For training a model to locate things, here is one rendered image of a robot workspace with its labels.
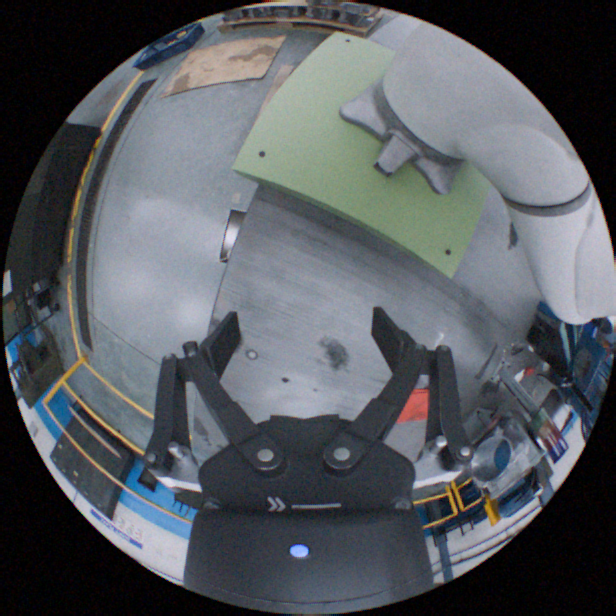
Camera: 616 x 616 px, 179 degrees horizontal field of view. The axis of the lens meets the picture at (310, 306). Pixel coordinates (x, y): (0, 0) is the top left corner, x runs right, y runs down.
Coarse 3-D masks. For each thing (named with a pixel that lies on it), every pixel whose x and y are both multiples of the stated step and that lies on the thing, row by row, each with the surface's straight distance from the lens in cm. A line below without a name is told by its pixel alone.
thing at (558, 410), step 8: (552, 392) 116; (544, 400) 119; (552, 400) 113; (560, 400) 111; (568, 400) 117; (544, 408) 114; (552, 408) 111; (560, 408) 111; (568, 408) 113; (552, 416) 111; (560, 416) 111; (568, 416) 114; (560, 424) 113; (568, 424) 120; (536, 440) 119; (544, 448) 118
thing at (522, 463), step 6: (522, 456) 89; (516, 462) 82; (522, 462) 85; (528, 462) 92; (516, 468) 82; (522, 468) 82; (498, 474) 85; (510, 474) 83; (516, 474) 82; (504, 480) 84; (510, 480) 83; (498, 486) 85; (504, 486) 84
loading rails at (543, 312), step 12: (540, 312) 80; (552, 312) 78; (540, 324) 83; (552, 324) 77; (564, 324) 111; (576, 324) 109; (552, 336) 91; (564, 336) 92; (576, 336) 122; (552, 348) 113; (564, 348) 95; (564, 360) 124
